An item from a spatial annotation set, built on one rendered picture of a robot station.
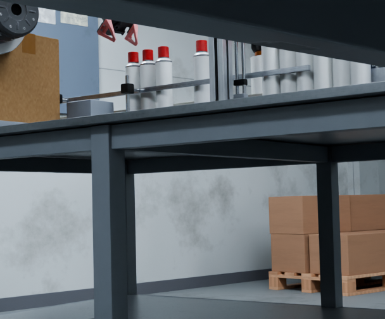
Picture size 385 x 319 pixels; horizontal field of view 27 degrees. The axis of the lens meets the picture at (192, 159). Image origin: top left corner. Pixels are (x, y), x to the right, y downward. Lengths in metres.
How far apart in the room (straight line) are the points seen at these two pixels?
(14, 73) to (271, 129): 0.92
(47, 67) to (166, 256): 3.38
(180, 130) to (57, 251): 3.34
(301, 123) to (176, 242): 4.11
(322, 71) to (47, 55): 0.84
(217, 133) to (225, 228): 4.30
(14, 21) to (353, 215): 4.02
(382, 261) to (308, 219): 0.56
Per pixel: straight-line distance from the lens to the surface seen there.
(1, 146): 2.25
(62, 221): 5.12
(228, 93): 2.10
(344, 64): 2.08
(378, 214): 6.03
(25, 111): 2.35
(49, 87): 2.42
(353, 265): 5.24
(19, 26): 2.17
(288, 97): 1.62
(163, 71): 2.39
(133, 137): 1.91
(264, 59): 2.18
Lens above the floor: 0.61
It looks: 3 degrees up
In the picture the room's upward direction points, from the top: 1 degrees counter-clockwise
